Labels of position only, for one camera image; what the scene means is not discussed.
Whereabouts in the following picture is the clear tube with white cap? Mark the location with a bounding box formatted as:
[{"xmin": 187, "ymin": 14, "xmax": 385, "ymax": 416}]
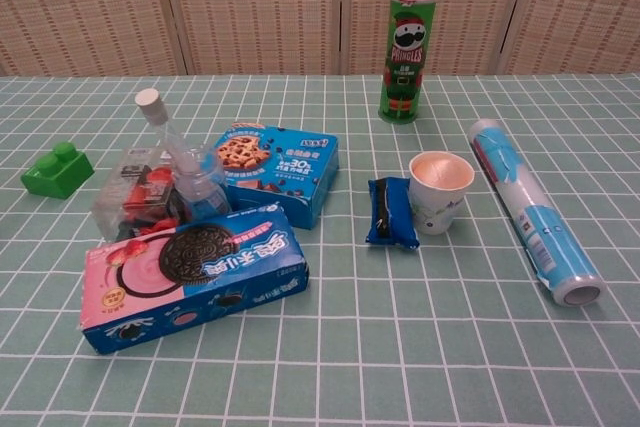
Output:
[{"xmin": 135, "ymin": 87, "xmax": 201, "ymax": 186}]

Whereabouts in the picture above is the blue chocolate chip cookie box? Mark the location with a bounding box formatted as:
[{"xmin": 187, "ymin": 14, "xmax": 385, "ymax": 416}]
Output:
[{"xmin": 213, "ymin": 121, "xmax": 341, "ymax": 232}]

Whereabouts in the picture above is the pink blue Oreo box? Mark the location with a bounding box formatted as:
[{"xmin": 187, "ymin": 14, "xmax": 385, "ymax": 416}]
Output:
[{"xmin": 79, "ymin": 202, "xmax": 310, "ymax": 357}]

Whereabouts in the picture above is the small blue Oreo packet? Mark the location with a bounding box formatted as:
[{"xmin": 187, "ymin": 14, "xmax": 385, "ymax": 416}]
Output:
[{"xmin": 365, "ymin": 175, "xmax": 420, "ymax": 251}]

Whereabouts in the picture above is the white paper cup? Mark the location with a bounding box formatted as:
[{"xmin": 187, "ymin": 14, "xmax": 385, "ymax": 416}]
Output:
[{"xmin": 408, "ymin": 151, "xmax": 475, "ymax": 236}]

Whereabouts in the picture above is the green Pringles can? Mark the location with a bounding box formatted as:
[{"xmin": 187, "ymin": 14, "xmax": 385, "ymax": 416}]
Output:
[{"xmin": 377, "ymin": 0, "xmax": 441, "ymax": 127}]

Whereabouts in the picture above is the green grid tablecloth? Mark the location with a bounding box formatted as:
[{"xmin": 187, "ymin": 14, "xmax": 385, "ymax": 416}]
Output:
[{"xmin": 0, "ymin": 72, "xmax": 640, "ymax": 427}]

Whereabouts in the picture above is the clear bag of snacks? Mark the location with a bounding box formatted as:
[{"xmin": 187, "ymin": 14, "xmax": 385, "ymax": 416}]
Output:
[{"xmin": 92, "ymin": 146, "xmax": 189, "ymax": 243}]

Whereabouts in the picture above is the bamboo folding screen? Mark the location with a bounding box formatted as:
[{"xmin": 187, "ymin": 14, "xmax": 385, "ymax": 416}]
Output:
[{"xmin": 0, "ymin": 0, "xmax": 640, "ymax": 77}]

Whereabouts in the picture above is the blue cling film roll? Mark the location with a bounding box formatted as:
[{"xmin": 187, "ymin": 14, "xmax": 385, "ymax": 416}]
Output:
[{"xmin": 467, "ymin": 118, "xmax": 607, "ymax": 308}]

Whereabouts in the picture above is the green toy brick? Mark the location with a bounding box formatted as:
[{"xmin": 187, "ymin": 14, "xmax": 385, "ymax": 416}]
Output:
[{"xmin": 20, "ymin": 141, "xmax": 96, "ymax": 201}]

